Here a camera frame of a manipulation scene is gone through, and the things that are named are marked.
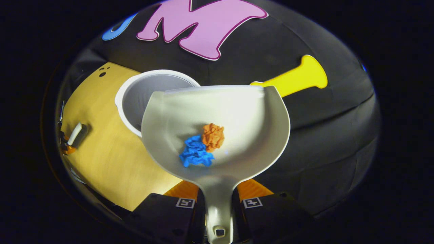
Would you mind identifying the blue paper ball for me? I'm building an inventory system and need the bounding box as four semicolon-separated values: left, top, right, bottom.
179;135;215;168

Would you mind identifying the black backdrop cloth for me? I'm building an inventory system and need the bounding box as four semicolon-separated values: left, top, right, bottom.
56;0;382;217

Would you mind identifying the orange paper ball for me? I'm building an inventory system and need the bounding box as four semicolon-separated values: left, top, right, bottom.
201;123;225;153

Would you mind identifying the white ribbed garbage bin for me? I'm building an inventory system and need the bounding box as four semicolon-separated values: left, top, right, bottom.
115;69;201;138

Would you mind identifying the wooden desktop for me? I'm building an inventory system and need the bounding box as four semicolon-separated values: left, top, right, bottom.
61;62;185;211

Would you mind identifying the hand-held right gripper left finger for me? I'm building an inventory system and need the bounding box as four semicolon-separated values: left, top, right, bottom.
131;180;207;244

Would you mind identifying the small white broom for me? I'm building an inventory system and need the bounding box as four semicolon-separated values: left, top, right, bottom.
67;123;83;146

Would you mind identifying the white dustpan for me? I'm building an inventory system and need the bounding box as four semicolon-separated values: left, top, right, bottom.
141;85;291;244

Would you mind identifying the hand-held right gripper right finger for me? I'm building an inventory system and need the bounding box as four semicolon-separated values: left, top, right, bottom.
232;179;314;244

